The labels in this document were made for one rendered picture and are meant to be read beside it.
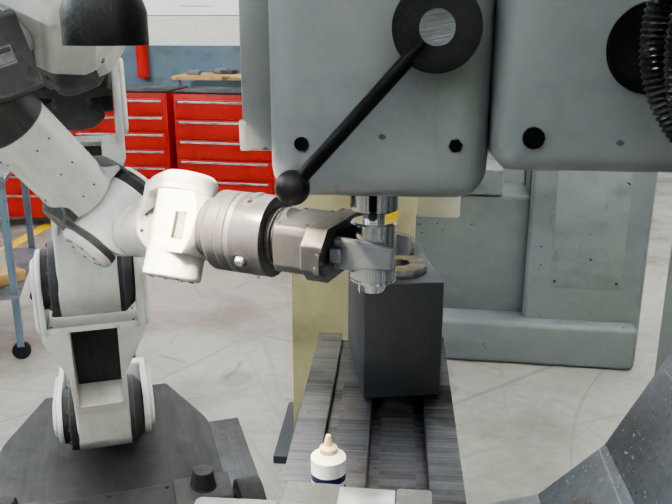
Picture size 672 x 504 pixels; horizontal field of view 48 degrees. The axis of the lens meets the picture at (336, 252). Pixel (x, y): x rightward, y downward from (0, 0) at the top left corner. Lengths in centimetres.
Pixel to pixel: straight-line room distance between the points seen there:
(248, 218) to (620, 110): 37
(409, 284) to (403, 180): 49
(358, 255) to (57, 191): 47
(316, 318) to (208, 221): 188
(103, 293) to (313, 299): 133
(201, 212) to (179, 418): 109
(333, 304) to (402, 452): 161
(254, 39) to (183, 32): 938
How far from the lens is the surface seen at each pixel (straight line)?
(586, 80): 64
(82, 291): 141
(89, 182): 107
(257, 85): 74
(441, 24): 61
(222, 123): 540
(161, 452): 175
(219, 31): 1000
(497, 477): 272
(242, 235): 79
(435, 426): 113
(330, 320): 266
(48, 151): 104
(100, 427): 163
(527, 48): 63
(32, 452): 183
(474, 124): 66
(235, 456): 203
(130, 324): 146
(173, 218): 85
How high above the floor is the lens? 146
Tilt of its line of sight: 17 degrees down
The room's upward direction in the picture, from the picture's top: straight up
